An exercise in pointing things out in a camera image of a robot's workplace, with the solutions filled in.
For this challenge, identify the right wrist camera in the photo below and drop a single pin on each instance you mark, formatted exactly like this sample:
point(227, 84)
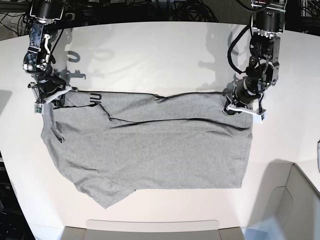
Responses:
point(38, 108)

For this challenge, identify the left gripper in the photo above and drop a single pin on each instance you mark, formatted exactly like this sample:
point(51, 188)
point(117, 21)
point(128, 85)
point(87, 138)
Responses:
point(245, 92)

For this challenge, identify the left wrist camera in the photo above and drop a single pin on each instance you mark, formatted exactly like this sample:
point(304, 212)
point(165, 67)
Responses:
point(259, 118)

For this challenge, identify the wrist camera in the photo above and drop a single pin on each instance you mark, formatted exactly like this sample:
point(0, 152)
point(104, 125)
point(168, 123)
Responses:
point(259, 118)
point(38, 108)

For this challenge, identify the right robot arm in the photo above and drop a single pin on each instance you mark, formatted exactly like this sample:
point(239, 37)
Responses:
point(133, 65)

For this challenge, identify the beige bin at right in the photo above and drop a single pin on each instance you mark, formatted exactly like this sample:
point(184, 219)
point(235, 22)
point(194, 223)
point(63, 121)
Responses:
point(293, 210)

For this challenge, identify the grey T-shirt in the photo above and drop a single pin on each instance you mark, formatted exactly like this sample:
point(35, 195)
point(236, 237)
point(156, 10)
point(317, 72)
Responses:
point(111, 144)

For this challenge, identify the beige plastic bin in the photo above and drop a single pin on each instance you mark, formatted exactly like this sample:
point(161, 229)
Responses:
point(125, 230)

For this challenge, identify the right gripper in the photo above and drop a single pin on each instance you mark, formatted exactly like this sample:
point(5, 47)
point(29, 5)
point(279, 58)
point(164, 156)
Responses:
point(46, 86)

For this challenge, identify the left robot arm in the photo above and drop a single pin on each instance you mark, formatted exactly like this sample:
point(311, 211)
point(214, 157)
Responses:
point(267, 21)

